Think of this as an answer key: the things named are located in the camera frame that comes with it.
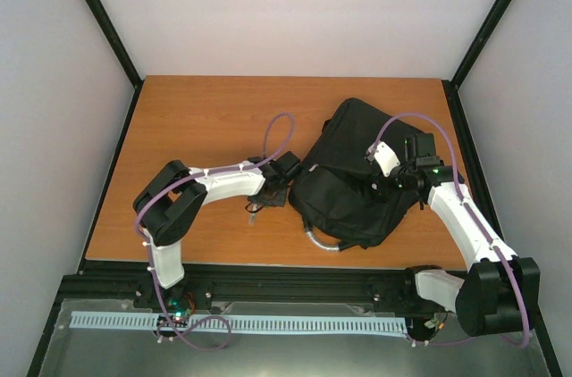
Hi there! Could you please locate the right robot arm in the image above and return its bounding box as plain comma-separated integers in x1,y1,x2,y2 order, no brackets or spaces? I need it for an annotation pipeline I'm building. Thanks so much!
375,133,541,337

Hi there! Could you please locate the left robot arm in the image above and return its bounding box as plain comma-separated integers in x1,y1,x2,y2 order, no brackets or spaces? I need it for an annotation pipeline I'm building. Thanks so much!
133,152,300,308

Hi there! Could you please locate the purple cable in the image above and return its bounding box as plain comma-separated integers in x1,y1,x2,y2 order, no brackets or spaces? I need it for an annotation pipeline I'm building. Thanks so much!
133,112,297,350
366,112,532,350

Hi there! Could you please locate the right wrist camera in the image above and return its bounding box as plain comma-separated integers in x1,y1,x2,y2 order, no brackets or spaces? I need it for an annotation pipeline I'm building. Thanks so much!
366,141,400,178

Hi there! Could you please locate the black mounting rail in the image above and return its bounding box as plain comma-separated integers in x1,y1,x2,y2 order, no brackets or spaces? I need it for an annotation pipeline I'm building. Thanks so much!
56,261,440,315

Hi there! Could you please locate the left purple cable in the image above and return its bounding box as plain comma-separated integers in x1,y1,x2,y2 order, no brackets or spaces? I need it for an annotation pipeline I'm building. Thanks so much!
133,112,297,350

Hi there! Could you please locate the black frame post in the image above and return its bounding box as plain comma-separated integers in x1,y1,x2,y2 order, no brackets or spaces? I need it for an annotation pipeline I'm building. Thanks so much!
450,0,544,88
55,0,144,90

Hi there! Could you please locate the black student backpack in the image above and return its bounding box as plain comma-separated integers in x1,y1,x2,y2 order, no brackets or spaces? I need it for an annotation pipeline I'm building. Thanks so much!
289,98,419,250

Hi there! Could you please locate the light blue cable duct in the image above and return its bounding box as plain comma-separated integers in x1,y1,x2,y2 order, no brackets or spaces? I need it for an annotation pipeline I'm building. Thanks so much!
69,311,408,338

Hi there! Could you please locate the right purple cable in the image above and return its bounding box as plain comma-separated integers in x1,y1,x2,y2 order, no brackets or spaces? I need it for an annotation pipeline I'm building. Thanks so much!
366,112,532,350

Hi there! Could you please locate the right black frame post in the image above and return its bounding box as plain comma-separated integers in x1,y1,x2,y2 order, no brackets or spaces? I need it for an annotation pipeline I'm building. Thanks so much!
450,0,544,88

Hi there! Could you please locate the left black frame post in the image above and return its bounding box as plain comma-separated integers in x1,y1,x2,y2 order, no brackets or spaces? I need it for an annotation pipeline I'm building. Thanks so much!
55,0,144,90

